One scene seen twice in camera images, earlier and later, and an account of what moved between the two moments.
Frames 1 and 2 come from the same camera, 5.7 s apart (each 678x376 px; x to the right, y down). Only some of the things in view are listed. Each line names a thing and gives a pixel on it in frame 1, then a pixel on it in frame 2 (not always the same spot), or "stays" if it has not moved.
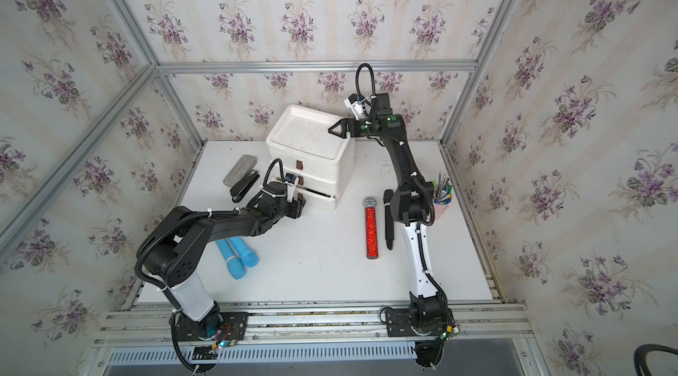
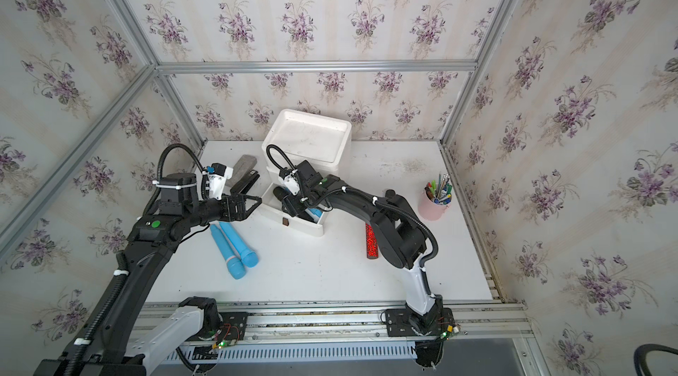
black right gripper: (351, 123) -> (293, 197)
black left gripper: (297, 208) -> (239, 214)
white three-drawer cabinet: (316, 160) stays
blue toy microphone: (235, 265) stays
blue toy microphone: (249, 258) stays
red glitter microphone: (371, 228) stays
